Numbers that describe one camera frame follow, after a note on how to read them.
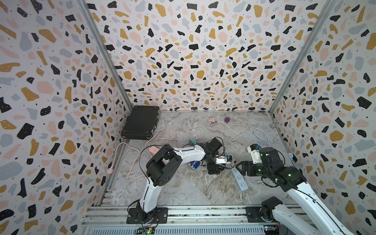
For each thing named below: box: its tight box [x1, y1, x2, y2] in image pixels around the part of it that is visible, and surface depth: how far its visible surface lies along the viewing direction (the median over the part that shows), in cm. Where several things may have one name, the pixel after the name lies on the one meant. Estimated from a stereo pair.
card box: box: [206, 115, 219, 126], surface depth 116 cm
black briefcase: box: [120, 105, 161, 141], surface depth 112 cm
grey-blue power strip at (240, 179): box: [231, 167, 249, 192], surface depth 85 cm
